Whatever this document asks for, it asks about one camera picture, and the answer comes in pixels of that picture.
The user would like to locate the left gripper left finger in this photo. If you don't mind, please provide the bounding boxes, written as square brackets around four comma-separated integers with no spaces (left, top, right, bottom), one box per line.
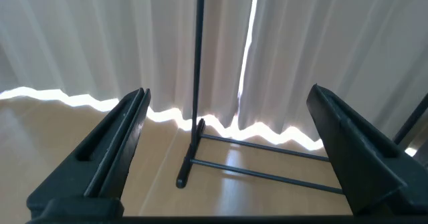
[25,87,152,221]

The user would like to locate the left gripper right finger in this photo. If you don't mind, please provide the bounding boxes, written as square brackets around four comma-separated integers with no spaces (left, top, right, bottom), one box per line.
[306,83,428,217]

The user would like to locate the black clothes rack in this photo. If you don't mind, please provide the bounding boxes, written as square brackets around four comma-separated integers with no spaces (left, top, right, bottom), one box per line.
[175,0,428,196]

